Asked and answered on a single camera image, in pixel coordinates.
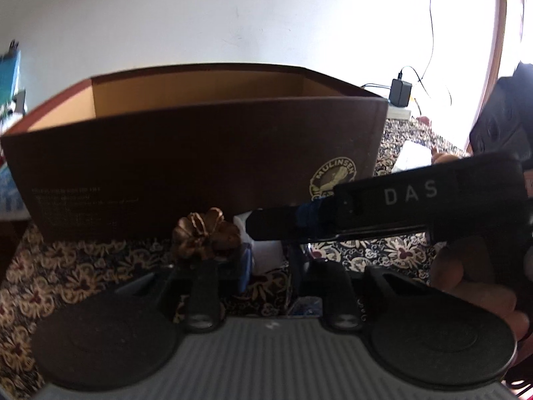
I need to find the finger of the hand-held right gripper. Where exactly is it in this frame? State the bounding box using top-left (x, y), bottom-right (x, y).
top-left (246, 198), bottom-right (338, 243)

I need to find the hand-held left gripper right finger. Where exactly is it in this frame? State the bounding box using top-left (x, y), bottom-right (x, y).
top-left (287, 252), bottom-right (434, 333)

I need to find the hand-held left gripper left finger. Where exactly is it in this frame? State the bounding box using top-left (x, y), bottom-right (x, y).
top-left (114, 250), bottom-right (255, 335)

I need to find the white plastic object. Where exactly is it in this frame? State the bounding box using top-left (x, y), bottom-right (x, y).
top-left (232, 212), bottom-right (289, 276)

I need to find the brown cardboard box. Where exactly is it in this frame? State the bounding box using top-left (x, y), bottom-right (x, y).
top-left (0, 63), bottom-right (390, 243)

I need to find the person's right hand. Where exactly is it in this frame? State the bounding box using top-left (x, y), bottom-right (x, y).
top-left (429, 237), bottom-right (533, 342)

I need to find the white paper sheet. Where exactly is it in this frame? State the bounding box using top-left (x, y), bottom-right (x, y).
top-left (393, 140), bottom-right (433, 172)

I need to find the white power strip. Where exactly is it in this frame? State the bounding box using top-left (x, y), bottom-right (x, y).
top-left (386, 105), bottom-right (413, 121)

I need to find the black power adapter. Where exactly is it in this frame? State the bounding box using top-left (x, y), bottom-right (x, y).
top-left (389, 77), bottom-right (414, 108)

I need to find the blue box with black clips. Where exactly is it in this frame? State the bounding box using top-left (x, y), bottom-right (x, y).
top-left (0, 40), bottom-right (22, 107)

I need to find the black cable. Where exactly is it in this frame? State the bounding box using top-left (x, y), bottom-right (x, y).
top-left (360, 0), bottom-right (454, 107)

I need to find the wooden door frame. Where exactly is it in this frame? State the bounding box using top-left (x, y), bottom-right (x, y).
top-left (466, 0), bottom-right (526, 153)

